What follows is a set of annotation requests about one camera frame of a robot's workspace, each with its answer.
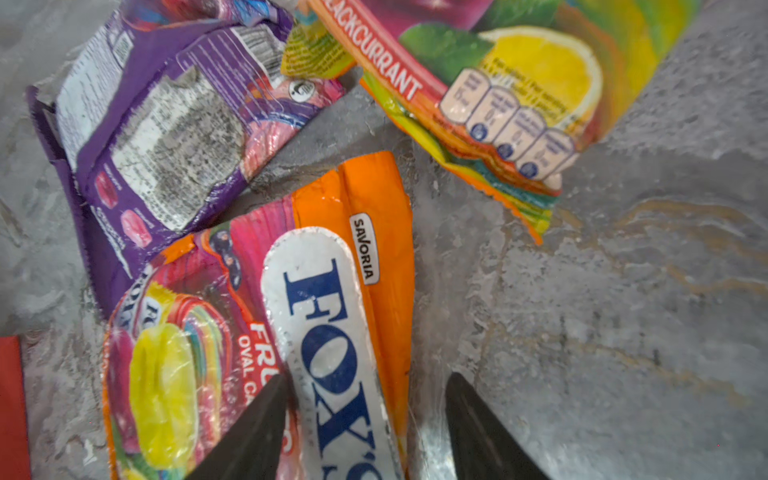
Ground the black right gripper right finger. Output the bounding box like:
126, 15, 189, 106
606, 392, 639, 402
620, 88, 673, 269
445, 372, 549, 480

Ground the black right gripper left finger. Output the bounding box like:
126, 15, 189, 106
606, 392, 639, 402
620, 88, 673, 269
186, 374, 289, 480

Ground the red paper bag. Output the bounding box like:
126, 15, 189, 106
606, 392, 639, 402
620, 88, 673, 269
1, 336, 31, 480

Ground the purple candy bag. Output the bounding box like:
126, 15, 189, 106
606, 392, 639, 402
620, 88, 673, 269
26, 1, 344, 314

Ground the orange Fox's fruits candy bag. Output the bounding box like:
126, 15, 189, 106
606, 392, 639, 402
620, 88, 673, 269
283, 1, 703, 239

